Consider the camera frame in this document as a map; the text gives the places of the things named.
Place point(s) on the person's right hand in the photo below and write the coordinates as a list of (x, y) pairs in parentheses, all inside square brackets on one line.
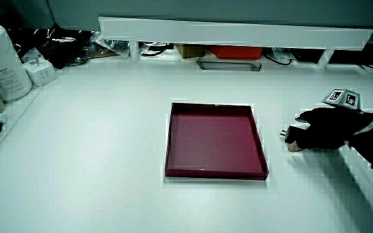
[(329, 129)]

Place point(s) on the black charger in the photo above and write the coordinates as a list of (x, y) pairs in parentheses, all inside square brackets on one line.
[(290, 134)]

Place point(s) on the white desk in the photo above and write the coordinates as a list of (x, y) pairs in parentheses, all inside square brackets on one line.
[(92, 155)]

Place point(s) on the maroon tray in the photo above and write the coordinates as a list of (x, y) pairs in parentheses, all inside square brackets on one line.
[(214, 142)]

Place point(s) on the grey flat tray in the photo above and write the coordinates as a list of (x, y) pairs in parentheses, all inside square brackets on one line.
[(228, 65)]

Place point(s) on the orange box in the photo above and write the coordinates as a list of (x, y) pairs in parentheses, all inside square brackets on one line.
[(236, 52)]

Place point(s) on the white shelf riser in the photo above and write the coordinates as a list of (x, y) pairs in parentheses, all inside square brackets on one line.
[(232, 32)]

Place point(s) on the brown cardboard box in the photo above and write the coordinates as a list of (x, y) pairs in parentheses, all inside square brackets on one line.
[(189, 50)]

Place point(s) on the clear plastic bag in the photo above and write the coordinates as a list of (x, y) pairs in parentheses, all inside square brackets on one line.
[(113, 45)]

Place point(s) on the black plastic bag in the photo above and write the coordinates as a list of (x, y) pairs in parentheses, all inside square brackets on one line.
[(60, 48)]

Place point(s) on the white power adapter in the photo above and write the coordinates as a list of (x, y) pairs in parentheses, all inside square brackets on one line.
[(40, 72)]

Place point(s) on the white cylindrical container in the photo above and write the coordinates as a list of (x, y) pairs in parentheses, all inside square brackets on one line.
[(2, 61)]

